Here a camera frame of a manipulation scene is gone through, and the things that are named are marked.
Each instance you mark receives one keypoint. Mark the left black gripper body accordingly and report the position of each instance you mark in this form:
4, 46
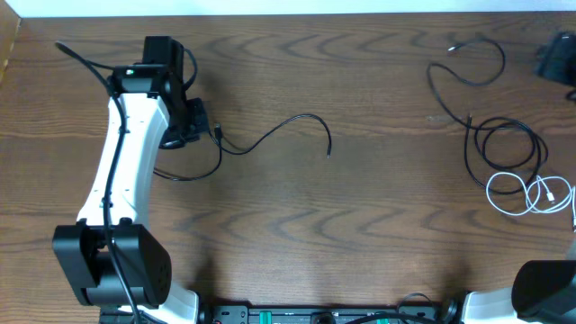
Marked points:
197, 118

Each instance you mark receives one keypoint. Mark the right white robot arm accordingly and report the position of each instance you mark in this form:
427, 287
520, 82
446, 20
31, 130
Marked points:
544, 290

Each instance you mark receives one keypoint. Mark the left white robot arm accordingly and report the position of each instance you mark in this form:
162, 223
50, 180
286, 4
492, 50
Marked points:
109, 256

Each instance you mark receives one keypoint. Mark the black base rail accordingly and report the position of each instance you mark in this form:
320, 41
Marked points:
413, 308

